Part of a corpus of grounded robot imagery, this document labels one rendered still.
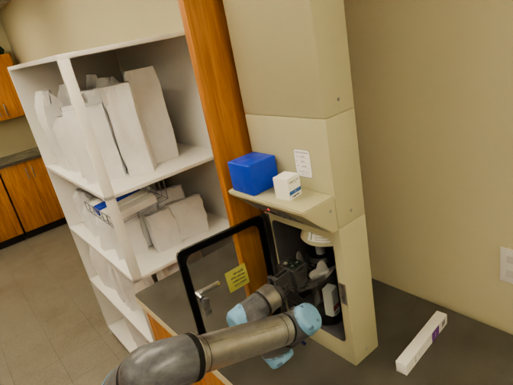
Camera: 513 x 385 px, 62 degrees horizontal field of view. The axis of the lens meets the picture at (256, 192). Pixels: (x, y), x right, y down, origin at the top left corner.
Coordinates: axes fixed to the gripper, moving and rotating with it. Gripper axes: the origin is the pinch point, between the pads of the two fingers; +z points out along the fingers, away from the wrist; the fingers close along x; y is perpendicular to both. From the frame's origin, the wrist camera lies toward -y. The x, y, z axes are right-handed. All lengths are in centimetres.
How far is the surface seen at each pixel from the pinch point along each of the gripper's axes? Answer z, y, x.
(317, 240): -2.1, 10.9, -3.1
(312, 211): -11.7, 28.2, -14.2
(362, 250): 3.8, 7.5, -14.3
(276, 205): -14.5, 29.1, -4.2
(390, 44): 42, 56, -4
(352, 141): 6.5, 39.5, -14.4
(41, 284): -54, -118, 348
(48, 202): 3, -85, 487
